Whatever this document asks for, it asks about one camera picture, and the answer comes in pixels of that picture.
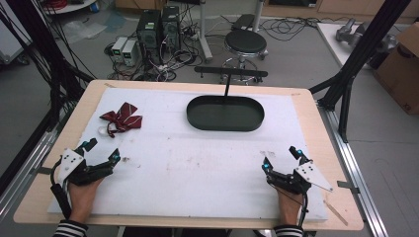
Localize thin wooden stick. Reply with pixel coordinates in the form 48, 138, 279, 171
322, 198, 350, 227

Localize brown cardboard box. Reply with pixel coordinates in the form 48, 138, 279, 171
373, 22, 419, 116

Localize black metal frame post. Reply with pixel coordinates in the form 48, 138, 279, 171
308, 0, 413, 144
0, 0, 97, 132

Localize aluminium rail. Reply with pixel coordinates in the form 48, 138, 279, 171
0, 108, 73, 221
316, 101, 390, 237

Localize black floor cables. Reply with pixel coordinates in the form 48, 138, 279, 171
220, 14, 355, 42

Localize dark red striped bow tie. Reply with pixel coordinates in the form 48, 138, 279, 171
99, 102, 144, 139

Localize white power supply unit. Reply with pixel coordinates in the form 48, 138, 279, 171
121, 39, 139, 67
111, 36, 128, 63

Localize grey table leg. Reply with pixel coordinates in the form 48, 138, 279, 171
251, 0, 266, 33
197, 0, 214, 64

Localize grey machine part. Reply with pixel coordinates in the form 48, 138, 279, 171
335, 17, 398, 54

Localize black round stool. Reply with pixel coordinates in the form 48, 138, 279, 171
219, 28, 269, 85

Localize flat black box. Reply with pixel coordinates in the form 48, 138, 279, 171
231, 13, 257, 32

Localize round white table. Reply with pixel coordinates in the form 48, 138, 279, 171
42, 0, 99, 16

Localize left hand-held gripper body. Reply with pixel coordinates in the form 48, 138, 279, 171
57, 147, 115, 187

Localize black oval tray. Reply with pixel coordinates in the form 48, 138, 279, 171
186, 95, 266, 133

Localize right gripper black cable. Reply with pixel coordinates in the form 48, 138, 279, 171
270, 184, 309, 228

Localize black computer tower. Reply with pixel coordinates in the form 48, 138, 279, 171
160, 5, 182, 53
135, 9, 163, 64

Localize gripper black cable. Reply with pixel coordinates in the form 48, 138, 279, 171
49, 159, 73, 220
270, 184, 309, 228

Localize white foam mat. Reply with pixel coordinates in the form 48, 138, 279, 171
46, 86, 329, 222

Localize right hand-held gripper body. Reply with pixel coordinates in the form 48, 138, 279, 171
266, 160, 334, 196

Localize person's left hand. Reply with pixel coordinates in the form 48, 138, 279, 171
67, 177, 104, 225

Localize black T-shaped stand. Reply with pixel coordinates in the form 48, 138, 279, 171
194, 65, 269, 98

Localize grey metal bracket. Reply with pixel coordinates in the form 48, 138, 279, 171
336, 180, 361, 196
30, 165, 54, 176

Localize person's right hand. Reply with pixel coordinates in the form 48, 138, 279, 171
276, 189, 304, 227

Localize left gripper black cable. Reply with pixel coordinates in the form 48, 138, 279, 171
49, 159, 73, 220

